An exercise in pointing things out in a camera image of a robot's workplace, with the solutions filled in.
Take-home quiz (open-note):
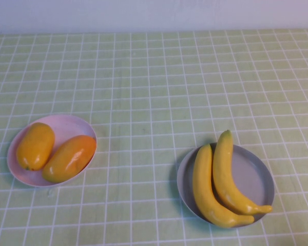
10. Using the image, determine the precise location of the pink round plate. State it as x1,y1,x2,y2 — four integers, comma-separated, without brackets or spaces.
7,114,98,190

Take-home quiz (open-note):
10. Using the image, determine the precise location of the green checked tablecloth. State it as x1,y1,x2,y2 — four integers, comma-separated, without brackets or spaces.
0,28,308,246

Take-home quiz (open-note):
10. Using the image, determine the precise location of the orange-tinted yellow toy mango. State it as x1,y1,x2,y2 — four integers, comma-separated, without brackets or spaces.
42,135,97,183

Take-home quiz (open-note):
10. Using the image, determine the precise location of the yellow toy banana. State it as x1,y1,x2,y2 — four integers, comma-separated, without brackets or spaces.
192,143,255,229
212,130,273,215

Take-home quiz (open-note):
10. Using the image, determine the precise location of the blue round plate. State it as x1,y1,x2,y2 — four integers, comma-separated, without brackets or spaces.
176,142,276,228

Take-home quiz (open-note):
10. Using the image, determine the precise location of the plain yellow toy mango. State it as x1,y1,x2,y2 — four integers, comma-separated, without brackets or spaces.
16,122,56,171

